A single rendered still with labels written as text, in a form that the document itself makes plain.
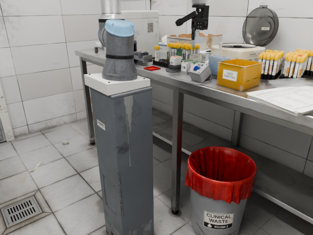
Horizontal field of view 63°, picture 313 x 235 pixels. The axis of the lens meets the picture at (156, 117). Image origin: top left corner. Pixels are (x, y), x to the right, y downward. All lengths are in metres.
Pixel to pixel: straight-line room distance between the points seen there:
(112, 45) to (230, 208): 0.95
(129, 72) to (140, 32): 0.67
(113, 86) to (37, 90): 1.90
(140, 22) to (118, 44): 0.66
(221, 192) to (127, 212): 0.47
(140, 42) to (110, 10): 0.55
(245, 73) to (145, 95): 0.42
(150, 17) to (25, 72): 1.50
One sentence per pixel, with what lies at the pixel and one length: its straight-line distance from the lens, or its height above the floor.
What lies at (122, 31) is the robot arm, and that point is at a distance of 1.05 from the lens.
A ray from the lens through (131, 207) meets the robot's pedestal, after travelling 1.33.
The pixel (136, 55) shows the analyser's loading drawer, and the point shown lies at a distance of 1.61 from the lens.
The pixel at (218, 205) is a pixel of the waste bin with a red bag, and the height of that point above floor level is 0.29.
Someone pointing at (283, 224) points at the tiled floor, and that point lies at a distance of 1.81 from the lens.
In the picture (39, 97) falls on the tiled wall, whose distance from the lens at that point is 2.89.
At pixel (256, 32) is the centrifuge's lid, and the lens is 1.70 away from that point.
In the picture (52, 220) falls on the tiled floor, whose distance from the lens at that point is 1.79.
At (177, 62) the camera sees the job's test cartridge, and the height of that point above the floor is 0.92.
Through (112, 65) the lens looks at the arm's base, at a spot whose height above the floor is 0.98.
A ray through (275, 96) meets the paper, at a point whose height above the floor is 0.89.
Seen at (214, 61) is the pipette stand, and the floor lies 0.95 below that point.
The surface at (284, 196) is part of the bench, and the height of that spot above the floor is 0.27.
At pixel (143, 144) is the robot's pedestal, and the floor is 0.61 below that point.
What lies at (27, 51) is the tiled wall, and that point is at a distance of 2.78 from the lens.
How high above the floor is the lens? 1.18
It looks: 23 degrees down
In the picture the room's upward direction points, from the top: straight up
